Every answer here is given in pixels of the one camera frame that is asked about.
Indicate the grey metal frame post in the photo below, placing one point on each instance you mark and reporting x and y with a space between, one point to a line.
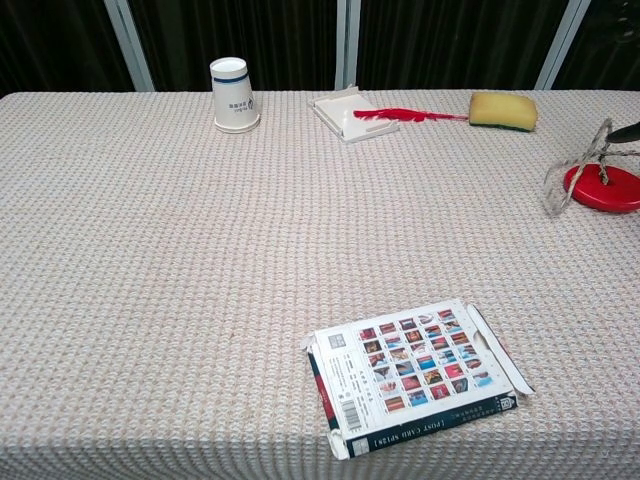
562 45
347 42
131 45

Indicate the white plastic tray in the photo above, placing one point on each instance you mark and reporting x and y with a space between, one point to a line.
340 112

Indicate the red feather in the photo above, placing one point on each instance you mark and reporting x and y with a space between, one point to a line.
395 114

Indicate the postcard box with photo grid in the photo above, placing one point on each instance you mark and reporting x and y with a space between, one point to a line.
415 370

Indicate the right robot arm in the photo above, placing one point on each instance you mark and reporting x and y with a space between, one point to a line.
631 22

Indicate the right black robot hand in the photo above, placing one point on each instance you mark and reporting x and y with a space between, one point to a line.
627 133

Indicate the red plastic disc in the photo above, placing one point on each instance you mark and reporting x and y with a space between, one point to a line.
617 197

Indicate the beige woven tablecloth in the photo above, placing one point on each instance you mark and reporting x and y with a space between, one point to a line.
150 300

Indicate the dark curtain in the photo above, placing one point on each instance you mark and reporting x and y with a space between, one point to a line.
450 40

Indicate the white paper cup blue stripe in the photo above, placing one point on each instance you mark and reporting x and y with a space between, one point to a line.
234 95

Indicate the yellow sponge green underside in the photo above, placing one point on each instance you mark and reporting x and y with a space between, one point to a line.
500 109

